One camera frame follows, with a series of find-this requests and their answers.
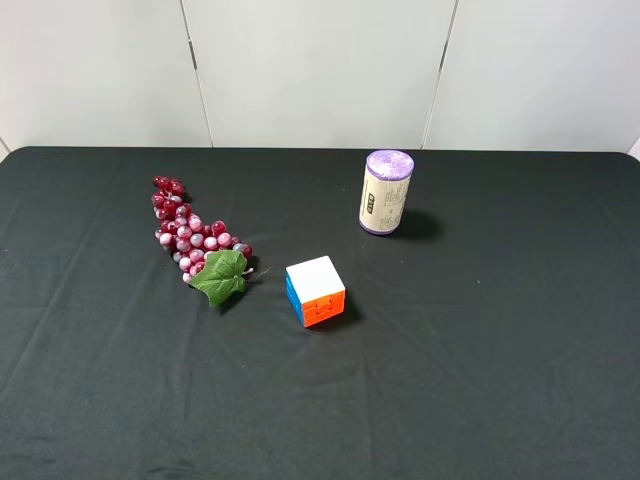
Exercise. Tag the purple trash bag roll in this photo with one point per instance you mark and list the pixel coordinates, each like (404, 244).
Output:
(386, 182)

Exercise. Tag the colourful puzzle cube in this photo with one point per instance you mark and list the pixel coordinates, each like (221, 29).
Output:
(315, 290)

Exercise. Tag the red artificial grape bunch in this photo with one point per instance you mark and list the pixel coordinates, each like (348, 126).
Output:
(212, 261)

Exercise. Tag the black tablecloth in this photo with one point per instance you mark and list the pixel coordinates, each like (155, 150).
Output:
(494, 335)

